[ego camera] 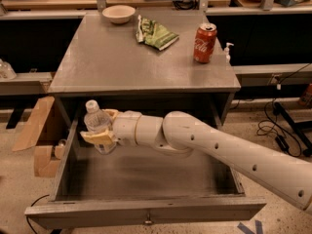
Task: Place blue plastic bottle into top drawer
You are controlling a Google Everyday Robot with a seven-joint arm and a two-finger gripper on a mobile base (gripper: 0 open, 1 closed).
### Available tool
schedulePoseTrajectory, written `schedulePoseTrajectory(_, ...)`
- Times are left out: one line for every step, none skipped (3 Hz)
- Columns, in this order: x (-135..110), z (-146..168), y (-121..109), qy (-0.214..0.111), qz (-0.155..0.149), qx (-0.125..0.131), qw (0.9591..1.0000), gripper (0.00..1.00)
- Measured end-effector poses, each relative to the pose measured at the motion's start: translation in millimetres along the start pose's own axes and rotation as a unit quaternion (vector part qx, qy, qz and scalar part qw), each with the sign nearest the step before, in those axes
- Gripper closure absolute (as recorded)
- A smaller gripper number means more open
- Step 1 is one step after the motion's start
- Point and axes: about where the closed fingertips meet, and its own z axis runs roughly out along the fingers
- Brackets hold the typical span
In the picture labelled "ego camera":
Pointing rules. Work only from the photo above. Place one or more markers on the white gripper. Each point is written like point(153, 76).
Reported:
point(125, 128)

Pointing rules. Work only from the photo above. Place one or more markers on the clear plastic water bottle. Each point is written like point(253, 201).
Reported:
point(97, 121)

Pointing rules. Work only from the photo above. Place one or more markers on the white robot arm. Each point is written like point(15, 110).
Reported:
point(179, 133)

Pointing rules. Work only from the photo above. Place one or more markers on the open grey top drawer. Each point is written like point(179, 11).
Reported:
point(122, 188)

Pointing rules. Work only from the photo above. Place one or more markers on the small metal drawer knob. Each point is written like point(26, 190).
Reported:
point(148, 220)

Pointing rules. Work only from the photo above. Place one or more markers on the small pump dispenser bottle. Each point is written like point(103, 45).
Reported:
point(227, 51)

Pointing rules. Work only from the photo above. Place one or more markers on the brown cardboard box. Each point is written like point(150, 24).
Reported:
point(46, 132)

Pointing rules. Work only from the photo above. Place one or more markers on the green chip bag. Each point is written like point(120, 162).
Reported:
point(152, 33)

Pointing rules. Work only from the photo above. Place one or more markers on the white ceramic bowl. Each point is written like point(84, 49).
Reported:
point(119, 14)

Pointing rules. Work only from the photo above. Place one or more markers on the clear plastic object at left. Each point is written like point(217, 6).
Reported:
point(6, 71)

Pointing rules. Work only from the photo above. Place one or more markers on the red coca-cola can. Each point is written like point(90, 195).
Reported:
point(204, 42)

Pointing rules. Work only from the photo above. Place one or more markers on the orange object at right edge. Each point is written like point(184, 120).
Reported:
point(306, 97)

